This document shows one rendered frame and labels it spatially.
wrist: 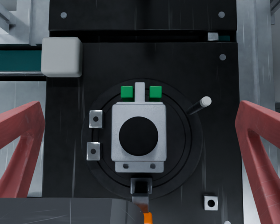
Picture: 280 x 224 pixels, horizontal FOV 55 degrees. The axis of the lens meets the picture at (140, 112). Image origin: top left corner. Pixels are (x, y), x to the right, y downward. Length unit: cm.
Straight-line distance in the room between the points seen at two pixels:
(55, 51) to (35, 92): 10
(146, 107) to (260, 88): 20
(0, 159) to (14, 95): 9
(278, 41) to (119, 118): 36
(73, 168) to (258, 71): 26
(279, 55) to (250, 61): 14
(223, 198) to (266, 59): 18
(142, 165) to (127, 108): 6
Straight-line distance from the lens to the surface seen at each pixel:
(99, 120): 30
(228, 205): 35
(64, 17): 38
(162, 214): 34
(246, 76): 37
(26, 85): 43
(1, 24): 39
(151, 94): 26
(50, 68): 34
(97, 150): 30
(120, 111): 21
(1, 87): 44
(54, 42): 35
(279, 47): 51
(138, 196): 24
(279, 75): 50
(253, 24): 40
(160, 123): 21
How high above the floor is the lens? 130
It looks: 84 degrees down
